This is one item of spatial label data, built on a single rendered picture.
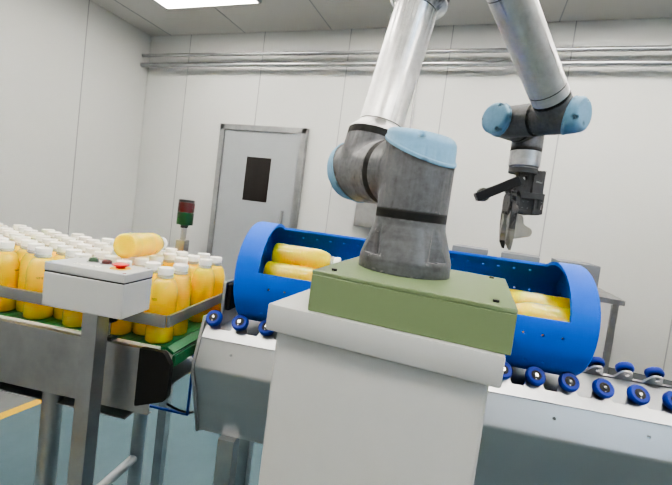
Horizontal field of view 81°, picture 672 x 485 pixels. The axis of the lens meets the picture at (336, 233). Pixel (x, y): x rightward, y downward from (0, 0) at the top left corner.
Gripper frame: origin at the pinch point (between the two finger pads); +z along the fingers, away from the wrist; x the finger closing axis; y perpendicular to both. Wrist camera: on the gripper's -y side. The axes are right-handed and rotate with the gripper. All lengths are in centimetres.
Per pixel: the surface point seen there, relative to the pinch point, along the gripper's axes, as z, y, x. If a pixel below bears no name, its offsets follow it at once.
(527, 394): 34.2, 7.4, -11.5
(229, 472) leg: 72, -65, -9
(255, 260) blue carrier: 12, -62, -13
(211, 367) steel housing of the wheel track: 42, -71, -14
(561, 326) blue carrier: 16.4, 11.4, -13.9
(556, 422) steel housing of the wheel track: 39.1, 14.1, -12.7
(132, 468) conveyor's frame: 99, -111, 18
